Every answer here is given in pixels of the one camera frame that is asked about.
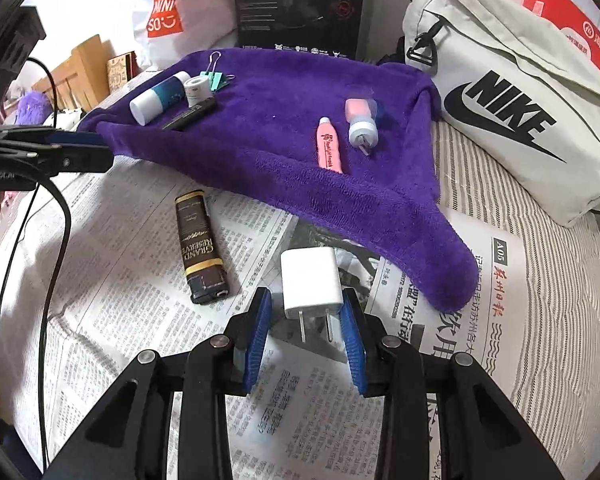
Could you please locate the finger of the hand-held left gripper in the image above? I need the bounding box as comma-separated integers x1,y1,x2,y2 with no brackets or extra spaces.
0,126,101,147
0,142,115,175

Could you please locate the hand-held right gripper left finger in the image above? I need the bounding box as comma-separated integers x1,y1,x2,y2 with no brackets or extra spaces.
42,287,275,480

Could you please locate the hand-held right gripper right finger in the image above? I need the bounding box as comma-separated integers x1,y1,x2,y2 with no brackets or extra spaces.
340,287,566,480

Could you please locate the white charger plug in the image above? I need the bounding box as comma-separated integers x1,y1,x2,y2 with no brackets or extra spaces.
280,247,345,346

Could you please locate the blue and white bottle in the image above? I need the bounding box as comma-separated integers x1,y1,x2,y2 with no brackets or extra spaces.
129,71,192,127

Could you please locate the black rectangular bar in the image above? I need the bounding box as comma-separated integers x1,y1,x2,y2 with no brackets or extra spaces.
161,97,218,132

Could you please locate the white tape roll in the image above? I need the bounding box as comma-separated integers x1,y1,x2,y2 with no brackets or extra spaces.
184,76,212,108

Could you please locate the pink tube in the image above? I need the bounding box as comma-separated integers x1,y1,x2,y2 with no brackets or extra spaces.
316,116,348,175

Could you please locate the pink and white small bottle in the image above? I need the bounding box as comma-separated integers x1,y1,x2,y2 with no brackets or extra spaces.
344,97,379,157

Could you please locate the purple plush toy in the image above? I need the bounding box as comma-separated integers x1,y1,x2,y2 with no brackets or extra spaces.
16,91,52,126

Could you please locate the wooden headboard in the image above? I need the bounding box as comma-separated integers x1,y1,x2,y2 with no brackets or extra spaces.
30,34,112,112

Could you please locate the brown patterned box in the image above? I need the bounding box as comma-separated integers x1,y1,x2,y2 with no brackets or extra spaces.
106,51,140,95

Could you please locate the black and gold lighter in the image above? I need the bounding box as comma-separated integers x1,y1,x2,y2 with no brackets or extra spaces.
174,189,231,305

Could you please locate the newspaper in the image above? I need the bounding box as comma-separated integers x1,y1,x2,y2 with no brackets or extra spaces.
0,172,531,480

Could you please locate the green binder clip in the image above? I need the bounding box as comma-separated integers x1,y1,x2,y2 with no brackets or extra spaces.
198,51,236,93

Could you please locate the purple towel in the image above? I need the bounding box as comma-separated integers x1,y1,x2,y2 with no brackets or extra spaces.
75,46,482,313

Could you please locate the striped bed sheet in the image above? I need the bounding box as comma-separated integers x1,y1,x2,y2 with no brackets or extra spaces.
0,67,600,480

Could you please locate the black product box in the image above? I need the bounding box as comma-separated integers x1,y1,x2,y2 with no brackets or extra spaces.
232,0,370,60

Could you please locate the white bag black logo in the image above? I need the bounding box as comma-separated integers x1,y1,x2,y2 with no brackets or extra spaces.
401,0,600,228

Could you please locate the red paper bag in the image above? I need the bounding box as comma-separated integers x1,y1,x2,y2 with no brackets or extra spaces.
522,0,600,93

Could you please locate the thin black cable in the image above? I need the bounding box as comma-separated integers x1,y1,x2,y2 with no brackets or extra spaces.
0,185,38,366

